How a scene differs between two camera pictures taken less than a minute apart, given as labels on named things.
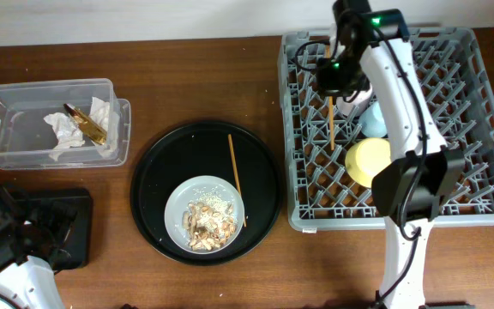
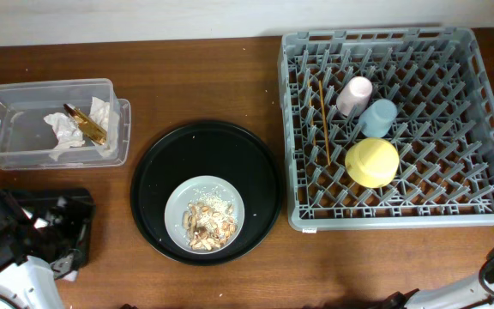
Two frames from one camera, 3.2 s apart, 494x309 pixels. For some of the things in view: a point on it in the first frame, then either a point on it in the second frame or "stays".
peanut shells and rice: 209,220 stays
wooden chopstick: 236,173 to 311,118
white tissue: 69,135 stays
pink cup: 358,105 stays
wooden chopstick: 331,105 to 324,124
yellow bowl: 364,157 stays
